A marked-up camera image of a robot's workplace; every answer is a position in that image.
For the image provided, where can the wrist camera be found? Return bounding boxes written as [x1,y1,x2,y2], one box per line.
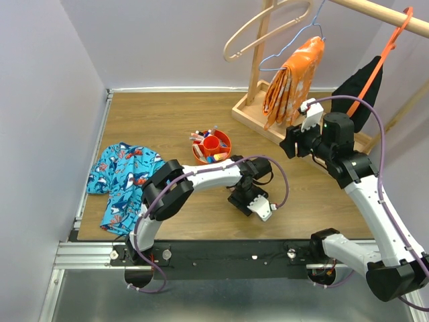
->
[298,98,324,132]
[247,195,277,222]

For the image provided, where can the blue wire hanger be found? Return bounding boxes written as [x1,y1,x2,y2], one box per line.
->
[259,0,326,72]

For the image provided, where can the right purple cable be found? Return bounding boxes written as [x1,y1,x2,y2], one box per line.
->
[304,95,429,311]

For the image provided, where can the orange folded cloth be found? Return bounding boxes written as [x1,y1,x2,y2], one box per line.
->
[262,36,325,130]

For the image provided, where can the purple cable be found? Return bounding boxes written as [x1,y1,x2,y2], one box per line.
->
[304,95,429,311]
[129,154,290,293]

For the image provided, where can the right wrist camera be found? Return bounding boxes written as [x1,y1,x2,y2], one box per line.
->
[298,98,324,132]

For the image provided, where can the blue shark print shorts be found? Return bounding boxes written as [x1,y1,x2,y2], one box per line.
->
[86,142,165,236]

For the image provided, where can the pink yellow highlighter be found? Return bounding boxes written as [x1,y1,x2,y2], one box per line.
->
[213,152,228,161]

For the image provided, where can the wooden clothes rack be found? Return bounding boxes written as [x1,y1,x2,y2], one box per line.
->
[231,0,429,158]

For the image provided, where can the orange plastic hanger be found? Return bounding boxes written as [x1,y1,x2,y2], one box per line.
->
[355,7,414,100]

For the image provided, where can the black garment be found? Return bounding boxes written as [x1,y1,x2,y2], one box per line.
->
[330,55,385,133]

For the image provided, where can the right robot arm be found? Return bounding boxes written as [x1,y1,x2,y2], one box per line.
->
[280,113,428,302]

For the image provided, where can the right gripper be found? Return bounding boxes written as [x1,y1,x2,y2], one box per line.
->
[279,115,334,161]

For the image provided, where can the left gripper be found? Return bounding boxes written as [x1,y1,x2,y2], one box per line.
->
[227,184,267,217]

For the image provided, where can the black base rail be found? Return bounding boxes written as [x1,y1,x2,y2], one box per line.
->
[110,238,349,281]

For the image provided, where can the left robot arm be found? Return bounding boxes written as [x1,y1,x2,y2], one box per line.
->
[125,156,273,265]

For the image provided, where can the white grey marker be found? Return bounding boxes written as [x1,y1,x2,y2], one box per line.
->
[189,135,204,142]

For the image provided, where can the orange round desk organizer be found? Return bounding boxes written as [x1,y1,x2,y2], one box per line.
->
[191,129,232,165]

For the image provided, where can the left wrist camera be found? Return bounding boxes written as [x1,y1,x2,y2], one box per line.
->
[247,195,277,222]

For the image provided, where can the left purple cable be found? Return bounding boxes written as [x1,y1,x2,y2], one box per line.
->
[129,154,290,293]

